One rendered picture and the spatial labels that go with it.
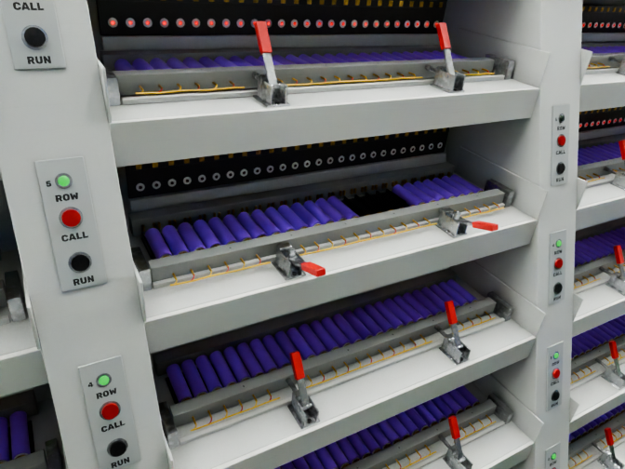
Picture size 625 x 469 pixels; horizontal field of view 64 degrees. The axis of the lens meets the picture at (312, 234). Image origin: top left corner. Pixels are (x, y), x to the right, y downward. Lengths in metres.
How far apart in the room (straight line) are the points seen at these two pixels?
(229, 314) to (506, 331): 0.51
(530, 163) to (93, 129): 0.63
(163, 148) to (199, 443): 0.36
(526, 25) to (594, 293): 0.52
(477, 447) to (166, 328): 0.61
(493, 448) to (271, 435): 0.45
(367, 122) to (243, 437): 0.42
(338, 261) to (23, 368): 0.36
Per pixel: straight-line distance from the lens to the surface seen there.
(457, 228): 0.74
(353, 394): 0.74
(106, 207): 0.52
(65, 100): 0.51
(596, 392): 1.19
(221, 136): 0.55
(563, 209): 0.91
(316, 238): 0.65
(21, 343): 0.56
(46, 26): 0.52
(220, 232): 0.65
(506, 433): 1.02
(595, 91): 0.97
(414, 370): 0.79
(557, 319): 0.96
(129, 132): 0.52
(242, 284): 0.59
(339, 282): 0.64
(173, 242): 0.64
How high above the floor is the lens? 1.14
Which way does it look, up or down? 13 degrees down
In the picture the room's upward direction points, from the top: 5 degrees counter-clockwise
